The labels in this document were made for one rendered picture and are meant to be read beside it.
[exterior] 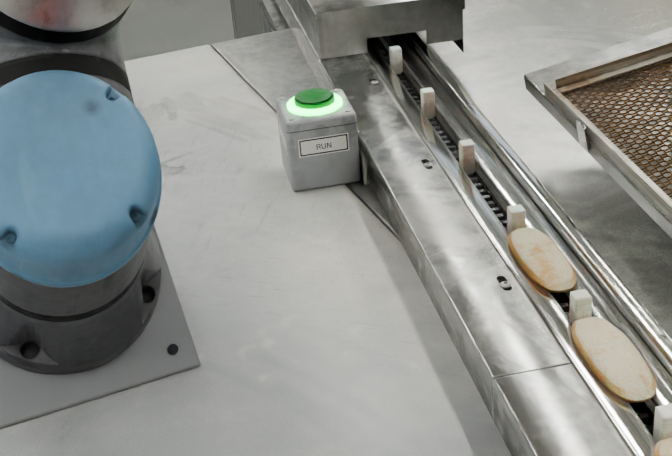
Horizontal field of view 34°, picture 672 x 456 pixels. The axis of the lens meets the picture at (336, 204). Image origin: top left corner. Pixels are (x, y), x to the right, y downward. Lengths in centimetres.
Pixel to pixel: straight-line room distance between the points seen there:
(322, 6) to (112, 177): 69
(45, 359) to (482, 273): 33
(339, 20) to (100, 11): 64
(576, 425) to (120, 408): 33
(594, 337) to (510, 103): 52
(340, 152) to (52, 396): 39
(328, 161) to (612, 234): 28
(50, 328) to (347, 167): 41
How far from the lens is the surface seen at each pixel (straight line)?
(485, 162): 107
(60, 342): 81
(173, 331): 87
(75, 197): 66
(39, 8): 69
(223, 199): 110
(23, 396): 86
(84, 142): 67
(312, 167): 109
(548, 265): 89
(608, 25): 152
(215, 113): 131
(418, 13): 133
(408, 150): 107
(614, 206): 106
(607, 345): 80
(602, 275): 87
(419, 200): 98
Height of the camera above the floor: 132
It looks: 28 degrees down
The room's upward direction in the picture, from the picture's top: 5 degrees counter-clockwise
